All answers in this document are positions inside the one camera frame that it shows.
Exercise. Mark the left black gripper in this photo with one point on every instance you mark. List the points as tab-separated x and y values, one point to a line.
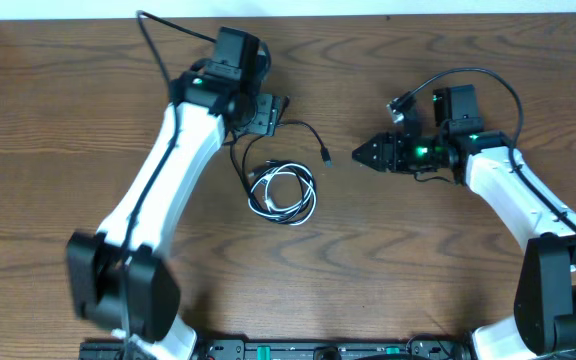
264	116

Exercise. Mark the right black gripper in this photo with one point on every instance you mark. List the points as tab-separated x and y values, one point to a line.
395	153

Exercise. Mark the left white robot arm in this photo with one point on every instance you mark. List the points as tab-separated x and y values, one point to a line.
118	275

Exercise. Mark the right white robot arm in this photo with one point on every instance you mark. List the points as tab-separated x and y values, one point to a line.
543	322

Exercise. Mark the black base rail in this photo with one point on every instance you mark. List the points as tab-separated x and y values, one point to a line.
420	347

